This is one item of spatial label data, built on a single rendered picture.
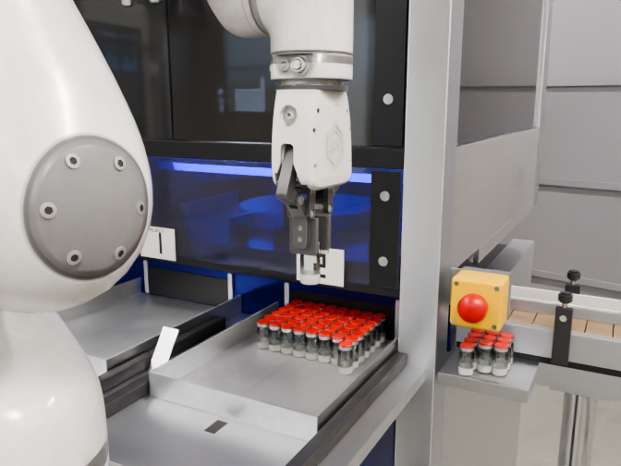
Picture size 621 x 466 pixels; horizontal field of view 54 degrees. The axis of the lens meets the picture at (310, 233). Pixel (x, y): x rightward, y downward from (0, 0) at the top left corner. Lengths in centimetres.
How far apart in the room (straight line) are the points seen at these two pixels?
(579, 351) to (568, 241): 208
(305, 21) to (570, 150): 249
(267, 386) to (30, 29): 65
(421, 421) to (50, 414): 70
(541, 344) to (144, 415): 60
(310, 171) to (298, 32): 13
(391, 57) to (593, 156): 217
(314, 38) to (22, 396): 40
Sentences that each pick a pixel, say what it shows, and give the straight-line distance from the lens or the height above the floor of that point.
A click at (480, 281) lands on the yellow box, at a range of 88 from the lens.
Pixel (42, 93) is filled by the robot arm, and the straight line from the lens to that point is 31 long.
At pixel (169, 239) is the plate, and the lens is 114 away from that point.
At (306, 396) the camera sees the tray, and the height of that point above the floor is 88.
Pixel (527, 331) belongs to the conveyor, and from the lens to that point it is 101.
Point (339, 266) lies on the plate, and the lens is 95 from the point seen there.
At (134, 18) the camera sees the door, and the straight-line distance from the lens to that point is 117.
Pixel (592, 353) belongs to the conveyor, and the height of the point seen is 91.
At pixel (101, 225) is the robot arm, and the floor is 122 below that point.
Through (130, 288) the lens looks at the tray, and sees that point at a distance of 131.
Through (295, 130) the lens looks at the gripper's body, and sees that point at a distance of 59.
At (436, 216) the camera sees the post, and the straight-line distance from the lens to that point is 88.
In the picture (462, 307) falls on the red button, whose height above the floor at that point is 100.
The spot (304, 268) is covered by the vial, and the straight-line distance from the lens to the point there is 65.
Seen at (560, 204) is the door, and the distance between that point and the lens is 306.
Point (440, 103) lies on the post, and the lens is 87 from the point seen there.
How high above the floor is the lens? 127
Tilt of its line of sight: 12 degrees down
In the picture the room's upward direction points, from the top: straight up
